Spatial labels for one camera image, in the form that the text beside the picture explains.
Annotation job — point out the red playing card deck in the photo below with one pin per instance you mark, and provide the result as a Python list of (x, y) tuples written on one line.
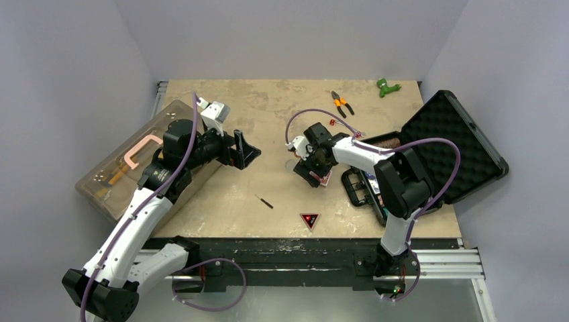
[(325, 179)]

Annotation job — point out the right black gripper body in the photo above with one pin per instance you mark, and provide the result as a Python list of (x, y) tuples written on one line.
[(308, 166)]

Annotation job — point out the green plastic toy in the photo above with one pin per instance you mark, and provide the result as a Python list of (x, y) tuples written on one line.
[(385, 88)]

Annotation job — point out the aluminium frame rail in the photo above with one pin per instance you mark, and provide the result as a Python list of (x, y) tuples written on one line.
[(449, 264)]

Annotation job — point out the black foam-lined poker case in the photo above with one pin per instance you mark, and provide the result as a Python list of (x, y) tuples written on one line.
[(443, 116)]

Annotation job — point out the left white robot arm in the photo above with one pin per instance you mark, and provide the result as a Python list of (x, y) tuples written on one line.
[(109, 286)]

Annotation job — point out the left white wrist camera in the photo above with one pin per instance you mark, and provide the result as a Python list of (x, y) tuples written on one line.
[(213, 114)]

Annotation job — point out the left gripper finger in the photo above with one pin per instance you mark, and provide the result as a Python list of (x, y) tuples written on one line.
[(240, 142), (243, 158)]

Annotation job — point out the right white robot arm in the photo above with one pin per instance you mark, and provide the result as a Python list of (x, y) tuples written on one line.
[(403, 182)]

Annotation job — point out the small black screwdriver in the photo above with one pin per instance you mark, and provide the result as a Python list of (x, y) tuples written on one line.
[(264, 201)]

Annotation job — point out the red triangular dealer button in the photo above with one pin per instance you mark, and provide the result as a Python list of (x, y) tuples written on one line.
[(310, 219)]

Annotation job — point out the translucent brown tool box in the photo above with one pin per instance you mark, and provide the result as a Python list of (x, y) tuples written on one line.
[(115, 164)]

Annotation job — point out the orange black pliers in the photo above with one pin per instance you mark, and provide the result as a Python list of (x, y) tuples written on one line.
[(341, 102)]

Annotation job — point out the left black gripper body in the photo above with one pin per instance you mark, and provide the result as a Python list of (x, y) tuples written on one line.
[(217, 147)]

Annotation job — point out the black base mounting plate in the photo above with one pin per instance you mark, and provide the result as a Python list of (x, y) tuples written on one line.
[(356, 263)]

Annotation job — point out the silver wrench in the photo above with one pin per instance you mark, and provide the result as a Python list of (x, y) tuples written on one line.
[(358, 134)]

